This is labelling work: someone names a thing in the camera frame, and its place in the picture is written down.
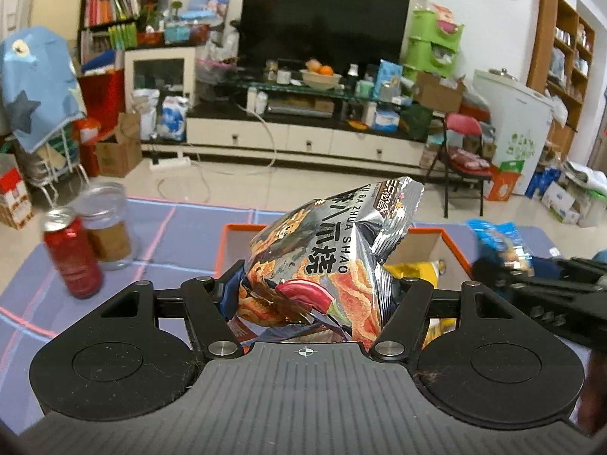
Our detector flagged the yellow snack bag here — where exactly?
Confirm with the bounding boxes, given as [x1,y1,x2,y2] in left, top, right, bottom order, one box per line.
[384,260,457,347]

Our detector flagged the blue snack pack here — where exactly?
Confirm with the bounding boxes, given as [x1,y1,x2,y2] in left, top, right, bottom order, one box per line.
[467,219,533,272]

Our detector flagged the silver orange chip bag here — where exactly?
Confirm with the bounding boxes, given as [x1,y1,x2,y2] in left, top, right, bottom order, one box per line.
[228,177,424,348]

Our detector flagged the orange cardboard box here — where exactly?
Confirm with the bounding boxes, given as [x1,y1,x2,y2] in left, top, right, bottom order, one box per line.
[214,223,475,342]

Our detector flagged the blue checked tablecloth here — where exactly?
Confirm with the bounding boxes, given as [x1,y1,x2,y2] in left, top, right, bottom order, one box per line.
[0,196,590,437]

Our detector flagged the red folding chair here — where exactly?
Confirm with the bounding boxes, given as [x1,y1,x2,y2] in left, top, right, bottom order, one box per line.
[424,112,492,219]

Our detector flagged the white TV cabinet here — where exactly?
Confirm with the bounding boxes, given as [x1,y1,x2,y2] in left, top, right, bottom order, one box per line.
[186,103,424,173]

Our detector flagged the clear plastic jar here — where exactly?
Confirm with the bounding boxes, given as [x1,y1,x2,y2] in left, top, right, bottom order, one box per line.
[74,182,135,270]

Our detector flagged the red soda can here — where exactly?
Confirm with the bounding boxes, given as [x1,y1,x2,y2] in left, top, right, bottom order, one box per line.
[42,207,103,299]

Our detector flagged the brown cardboard box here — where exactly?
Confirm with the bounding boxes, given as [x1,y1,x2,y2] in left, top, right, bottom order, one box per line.
[412,72,465,113]

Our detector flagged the fruit bowl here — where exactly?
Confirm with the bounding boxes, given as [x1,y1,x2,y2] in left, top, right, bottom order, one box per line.
[300,59,341,91]

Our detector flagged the white glass door cabinet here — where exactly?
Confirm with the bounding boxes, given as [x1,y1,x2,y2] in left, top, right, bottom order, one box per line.
[123,45,197,111]

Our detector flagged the green stacked storage bins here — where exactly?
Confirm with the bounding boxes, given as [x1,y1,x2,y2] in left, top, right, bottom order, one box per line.
[403,3,465,81]

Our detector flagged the wooden shelf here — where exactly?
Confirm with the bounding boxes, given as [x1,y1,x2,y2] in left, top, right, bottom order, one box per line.
[527,0,596,156]

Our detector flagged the black flat television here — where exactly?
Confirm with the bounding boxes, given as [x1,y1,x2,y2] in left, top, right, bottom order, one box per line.
[239,0,410,74]

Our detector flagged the dark bookshelf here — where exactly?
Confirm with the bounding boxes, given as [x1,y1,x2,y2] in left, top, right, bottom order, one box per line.
[77,0,166,64]

